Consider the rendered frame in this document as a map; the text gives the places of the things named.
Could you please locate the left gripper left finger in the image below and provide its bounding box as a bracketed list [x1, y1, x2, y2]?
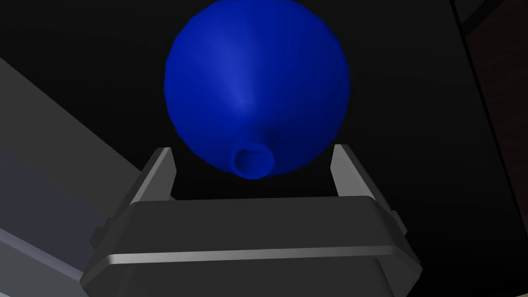
[129, 146, 178, 206]

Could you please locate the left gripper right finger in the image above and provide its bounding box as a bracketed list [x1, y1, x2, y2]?
[329, 144, 388, 213]

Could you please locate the blue ball door knob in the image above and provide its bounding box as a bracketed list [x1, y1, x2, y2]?
[163, 0, 352, 181]

